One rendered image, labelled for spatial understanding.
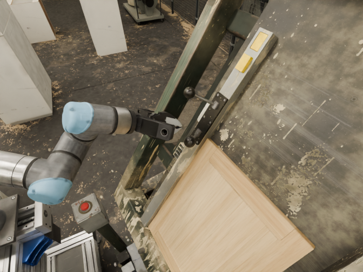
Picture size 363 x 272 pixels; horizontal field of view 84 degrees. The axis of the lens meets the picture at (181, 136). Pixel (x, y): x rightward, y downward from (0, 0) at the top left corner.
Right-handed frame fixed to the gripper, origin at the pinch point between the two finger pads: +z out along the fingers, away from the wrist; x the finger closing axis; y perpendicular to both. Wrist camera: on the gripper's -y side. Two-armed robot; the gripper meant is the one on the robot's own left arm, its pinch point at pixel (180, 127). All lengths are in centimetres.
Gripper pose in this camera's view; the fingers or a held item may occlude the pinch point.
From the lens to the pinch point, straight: 70.2
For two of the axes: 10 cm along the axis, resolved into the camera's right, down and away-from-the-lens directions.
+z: 7.0, 0.2, 7.1
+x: -2.4, 9.5, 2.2
